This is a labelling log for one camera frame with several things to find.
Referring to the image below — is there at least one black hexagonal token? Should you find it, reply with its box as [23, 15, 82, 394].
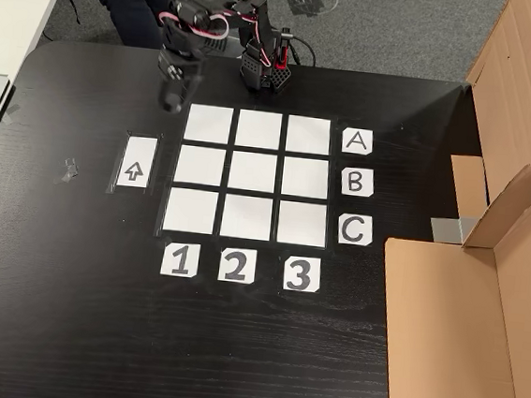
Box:
[159, 90, 186, 117]

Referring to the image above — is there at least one white paper grid square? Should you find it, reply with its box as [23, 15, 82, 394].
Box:
[275, 199, 331, 249]
[284, 114, 333, 157]
[226, 150, 279, 194]
[183, 103, 235, 146]
[161, 186, 221, 237]
[172, 143, 228, 188]
[218, 193, 275, 243]
[280, 155, 332, 200]
[234, 108, 284, 152]

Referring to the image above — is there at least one white paper arrow sheet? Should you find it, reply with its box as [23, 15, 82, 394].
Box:
[115, 134, 159, 191]

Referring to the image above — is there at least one black and red clamp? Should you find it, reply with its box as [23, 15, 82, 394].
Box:
[272, 26, 296, 69]

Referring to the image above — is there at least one clear tape piece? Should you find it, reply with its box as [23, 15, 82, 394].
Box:
[54, 155, 81, 187]
[4, 100, 22, 127]

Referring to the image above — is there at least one paper sheet number 1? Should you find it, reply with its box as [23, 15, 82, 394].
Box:
[159, 240, 202, 279]

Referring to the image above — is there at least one white desk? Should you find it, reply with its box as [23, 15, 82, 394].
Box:
[0, 0, 75, 92]

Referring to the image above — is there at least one paper sheet letter A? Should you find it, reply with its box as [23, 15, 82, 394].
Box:
[341, 127, 376, 156]

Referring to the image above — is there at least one paper sheet number 2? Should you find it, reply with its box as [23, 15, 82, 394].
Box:
[216, 245, 258, 286]

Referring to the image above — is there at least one paper sheet letter B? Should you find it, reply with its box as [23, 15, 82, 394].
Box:
[338, 166, 377, 199]

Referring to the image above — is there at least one paper sheet letter C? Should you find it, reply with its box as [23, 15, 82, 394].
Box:
[335, 214, 376, 249]

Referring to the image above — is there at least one paper sheet number 3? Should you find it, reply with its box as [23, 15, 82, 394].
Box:
[281, 255, 324, 295]

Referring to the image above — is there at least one black power cable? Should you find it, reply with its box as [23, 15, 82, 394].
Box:
[285, 34, 320, 68]

